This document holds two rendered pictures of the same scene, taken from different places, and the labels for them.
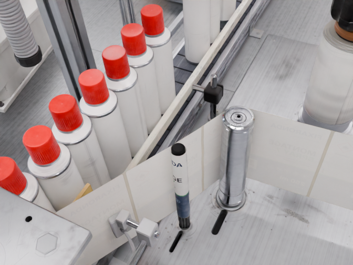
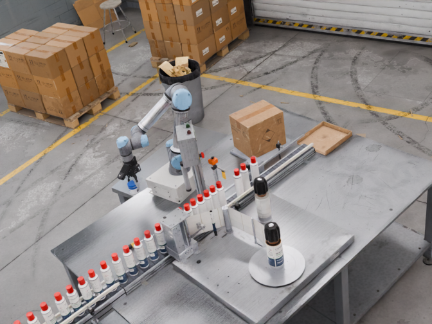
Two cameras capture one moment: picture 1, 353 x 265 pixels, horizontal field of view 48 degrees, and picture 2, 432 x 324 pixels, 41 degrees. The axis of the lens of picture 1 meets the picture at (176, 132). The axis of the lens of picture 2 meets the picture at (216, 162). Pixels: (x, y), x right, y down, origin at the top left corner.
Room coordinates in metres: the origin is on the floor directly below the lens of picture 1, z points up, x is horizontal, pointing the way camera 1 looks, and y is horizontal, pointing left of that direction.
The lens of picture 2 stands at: (-2.06, -1.06, 3.14)
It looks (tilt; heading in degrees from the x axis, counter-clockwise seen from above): 34 degrees down; 23
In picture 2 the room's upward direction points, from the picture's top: 11 degrees counter-clockwise
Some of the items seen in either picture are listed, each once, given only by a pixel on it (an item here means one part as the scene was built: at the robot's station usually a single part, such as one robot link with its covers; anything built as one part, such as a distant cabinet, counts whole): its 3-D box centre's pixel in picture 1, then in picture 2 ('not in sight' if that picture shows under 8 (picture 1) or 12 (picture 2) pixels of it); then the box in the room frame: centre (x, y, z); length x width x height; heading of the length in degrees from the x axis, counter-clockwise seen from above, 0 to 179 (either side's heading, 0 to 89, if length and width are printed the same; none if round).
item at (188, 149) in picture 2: not in sight; (188, 144); (0.47, 0.15, 1.38); 0.17 x 0.10 x 0.19; 24
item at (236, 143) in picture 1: (234, 162); (227, 219); (0.30, -0.07, 0.97); 0.05 x 0.05 x 0.19
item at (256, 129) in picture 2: not in sight; (258, 129); (1.26, -0.04, 0.99); 0.30 x 0.24 x 0.27; 138
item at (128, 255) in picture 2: not in sight; (130, 260); (-0.09, 0.38, 0.98); 0.05 x 0.05 x 0.20
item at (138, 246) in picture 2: not in sight; (140, 252); (-0.03, 0.35, 0.98); 0.05 x 0.05 x 0.20
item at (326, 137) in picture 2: not in sight; (324, 137); (1.38, -0.49, 0.85); 0.30 x 0.26 x 0.04; 149
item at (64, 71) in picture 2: not in sight; (53, 72); (3.27, 3.01, 0.45); 1.20 x 0.84 x 0.89; 71
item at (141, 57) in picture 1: (141, 83); (215, 199); (0.47, 0.05, 0.98); 0.05 x 0.05 x 0.20
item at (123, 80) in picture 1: (125, 105); (208, 204); (0.42, 0.07, 0.98); 0.05 x 0.05 x 0.20
